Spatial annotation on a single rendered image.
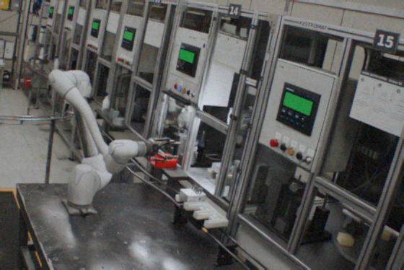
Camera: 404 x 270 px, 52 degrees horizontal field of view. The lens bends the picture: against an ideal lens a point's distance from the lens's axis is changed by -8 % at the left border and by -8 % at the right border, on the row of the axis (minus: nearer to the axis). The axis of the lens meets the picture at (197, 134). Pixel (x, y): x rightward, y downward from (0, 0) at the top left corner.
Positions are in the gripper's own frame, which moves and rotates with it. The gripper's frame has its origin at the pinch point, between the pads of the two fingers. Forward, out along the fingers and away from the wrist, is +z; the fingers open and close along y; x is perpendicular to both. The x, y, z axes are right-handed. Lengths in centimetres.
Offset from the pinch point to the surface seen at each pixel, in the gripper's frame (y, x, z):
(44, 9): 52, 524, 19
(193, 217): -29.2, -32.0, 1.4
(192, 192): -19.8, -18.2, 6.8
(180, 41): 61, 54, 21
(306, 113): 47, -79, 18
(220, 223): -26, -47, 9
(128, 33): 55, 144, 18
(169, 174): -21.5, 13.4, 8.2
